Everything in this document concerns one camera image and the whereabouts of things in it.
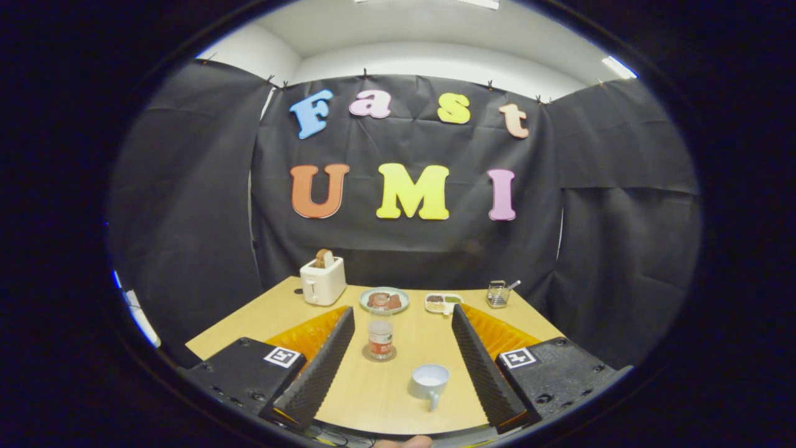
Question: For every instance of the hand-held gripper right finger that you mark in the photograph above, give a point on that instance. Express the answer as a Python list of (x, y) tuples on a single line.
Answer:
[(488, 379)]

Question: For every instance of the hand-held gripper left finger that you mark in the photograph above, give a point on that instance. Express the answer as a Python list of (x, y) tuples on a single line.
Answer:
[(323, 373)]

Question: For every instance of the brown round coaster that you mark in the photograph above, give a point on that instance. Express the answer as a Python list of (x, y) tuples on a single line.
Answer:
[(365, 354)]

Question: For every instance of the white cup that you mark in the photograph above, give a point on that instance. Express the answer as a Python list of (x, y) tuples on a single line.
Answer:
[(428, 379)]

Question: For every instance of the clear plastic juice bottle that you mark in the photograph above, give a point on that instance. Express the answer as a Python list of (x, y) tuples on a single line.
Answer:
[(380, 342)]

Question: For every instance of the wooden table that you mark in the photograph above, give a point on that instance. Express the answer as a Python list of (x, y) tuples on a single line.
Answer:
[(379, 398)]

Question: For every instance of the small glass jar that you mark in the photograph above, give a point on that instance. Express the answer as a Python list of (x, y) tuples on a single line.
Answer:
[(497, 297)]

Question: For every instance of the brown meat piece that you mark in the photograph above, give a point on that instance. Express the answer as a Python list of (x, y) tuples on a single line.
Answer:
[(395, 302), (372, 300)]

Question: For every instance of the white toaster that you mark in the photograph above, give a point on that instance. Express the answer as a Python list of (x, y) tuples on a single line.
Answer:
[(323, 285)]

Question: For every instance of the small white divided dish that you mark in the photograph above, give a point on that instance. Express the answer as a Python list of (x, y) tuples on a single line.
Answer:
[(443, 303)]

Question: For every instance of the pale green plate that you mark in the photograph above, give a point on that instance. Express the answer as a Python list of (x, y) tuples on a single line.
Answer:
[(404, 298)]

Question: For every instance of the toasted bread slice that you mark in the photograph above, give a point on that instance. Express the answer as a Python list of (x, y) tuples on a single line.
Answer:
[(324, 259)]

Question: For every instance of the small ceiling light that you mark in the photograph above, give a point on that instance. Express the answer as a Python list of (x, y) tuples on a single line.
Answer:
[(619, 67)]

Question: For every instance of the long ceiling light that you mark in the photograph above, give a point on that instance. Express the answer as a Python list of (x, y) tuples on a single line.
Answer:
[(479, 4)]

